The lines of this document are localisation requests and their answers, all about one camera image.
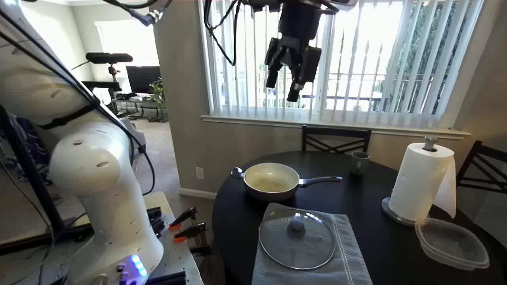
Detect black exercise bench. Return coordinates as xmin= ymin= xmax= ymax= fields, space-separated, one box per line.
xmin=86 ymin=52 xmax=133 ymax=82

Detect black chair by window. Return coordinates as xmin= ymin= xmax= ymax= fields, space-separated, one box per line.
xmin=301 ymin=124 xmax=371 ymax=153

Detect dark grey mug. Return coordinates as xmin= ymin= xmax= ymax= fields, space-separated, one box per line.
xmin=351 ymin=150 xmax=370 ymax=175

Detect white paper towel roll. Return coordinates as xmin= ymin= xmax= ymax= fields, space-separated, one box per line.
xmin=382 ymin=136 xmax=457 ymax=226

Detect black chair at right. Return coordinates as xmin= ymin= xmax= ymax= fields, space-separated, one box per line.
xmin=457 ymin=140 xmax=507 ymax=194

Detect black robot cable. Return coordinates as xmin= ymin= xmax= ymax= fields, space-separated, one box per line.
xmin=203 ymin=0 xmax=244 ymax=67

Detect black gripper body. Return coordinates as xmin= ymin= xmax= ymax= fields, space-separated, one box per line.
xmin=265 ymin=0 xmax=320 ymax=82

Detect clear plastic container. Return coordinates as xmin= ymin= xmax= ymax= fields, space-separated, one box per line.
xmin=415 ymin=218 xmax=490 ymax=270

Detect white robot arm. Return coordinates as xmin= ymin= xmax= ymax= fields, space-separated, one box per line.
xmin=0 ymin=0 xmax=165 ymax=285

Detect grey pot with handle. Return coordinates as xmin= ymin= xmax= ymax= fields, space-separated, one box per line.
xmin=232 ymin=161 xmax=343 ymax=200

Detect white vertical window blinds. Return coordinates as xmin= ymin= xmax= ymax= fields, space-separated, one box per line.
xmin=200 ymin=0 xmax=487 ymax=129

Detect glass pot lid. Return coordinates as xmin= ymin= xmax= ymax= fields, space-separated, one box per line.
xmin=259 ymin=208 xmax=336 ymax=270

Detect grey folded towel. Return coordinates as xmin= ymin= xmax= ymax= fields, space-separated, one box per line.
xmin=252 ymin=202 xmax=373 ymax=285

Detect white wall outlet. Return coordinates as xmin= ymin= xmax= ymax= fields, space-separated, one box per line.
xmin=195 ymin=166 xmax=205 ymax=178

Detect black orange clamp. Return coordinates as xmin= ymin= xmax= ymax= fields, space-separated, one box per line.
xmin=170 ymin=205 xmax=197 ymax=231
xmin=173 ymin=221 xmax=206 ymax=243

